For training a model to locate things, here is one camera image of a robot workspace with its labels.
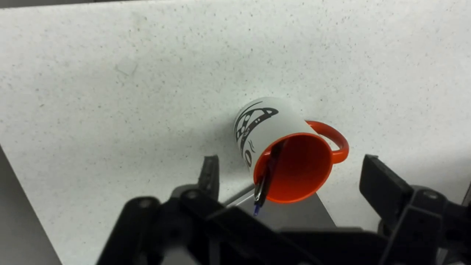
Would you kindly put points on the white and red mug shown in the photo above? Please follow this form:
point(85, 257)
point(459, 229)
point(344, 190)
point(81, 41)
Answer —
point(274, 122)

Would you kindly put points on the black pen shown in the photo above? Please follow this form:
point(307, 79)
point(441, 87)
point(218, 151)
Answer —
point(266, 182)

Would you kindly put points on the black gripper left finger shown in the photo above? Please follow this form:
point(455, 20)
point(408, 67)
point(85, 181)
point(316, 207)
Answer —
point(209, 173)

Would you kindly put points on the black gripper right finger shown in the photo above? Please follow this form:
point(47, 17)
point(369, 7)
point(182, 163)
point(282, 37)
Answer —
point(384, 184)

